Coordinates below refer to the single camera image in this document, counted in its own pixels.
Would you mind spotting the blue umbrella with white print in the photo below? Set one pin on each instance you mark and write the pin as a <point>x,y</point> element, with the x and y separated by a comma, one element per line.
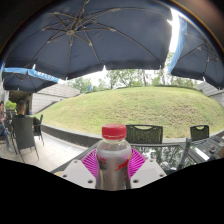
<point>26,80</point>

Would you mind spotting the red-capped clear drink bottle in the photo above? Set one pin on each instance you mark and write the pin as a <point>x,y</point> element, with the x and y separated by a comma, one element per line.
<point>113,160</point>

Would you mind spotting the large navy patio umbrella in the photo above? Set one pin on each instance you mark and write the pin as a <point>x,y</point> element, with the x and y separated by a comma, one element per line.
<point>83,36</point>
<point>200,56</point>

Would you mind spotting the small round ashtray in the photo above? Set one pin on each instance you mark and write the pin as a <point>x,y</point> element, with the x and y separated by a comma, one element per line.
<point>212,149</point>

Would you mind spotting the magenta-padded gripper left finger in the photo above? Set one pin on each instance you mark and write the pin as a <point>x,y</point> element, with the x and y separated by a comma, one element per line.
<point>80,173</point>

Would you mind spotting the person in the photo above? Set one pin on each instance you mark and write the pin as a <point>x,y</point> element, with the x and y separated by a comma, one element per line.
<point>2,120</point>
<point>21,107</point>

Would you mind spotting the dark wicker chair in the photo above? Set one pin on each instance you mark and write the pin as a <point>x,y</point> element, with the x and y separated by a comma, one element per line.
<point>199,133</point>
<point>40,128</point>
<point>144,134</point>
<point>24,133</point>

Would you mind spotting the grey building with sloped roof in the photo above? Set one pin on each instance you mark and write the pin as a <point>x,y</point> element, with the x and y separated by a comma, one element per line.
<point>55,96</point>

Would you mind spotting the grey stone building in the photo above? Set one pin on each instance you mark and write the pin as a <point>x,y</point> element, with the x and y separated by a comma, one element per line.
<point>213,93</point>

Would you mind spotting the short grey post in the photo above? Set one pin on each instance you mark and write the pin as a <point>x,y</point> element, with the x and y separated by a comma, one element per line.
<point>184,153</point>

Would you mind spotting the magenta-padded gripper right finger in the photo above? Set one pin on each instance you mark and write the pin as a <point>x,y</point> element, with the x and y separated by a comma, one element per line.
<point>146,173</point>

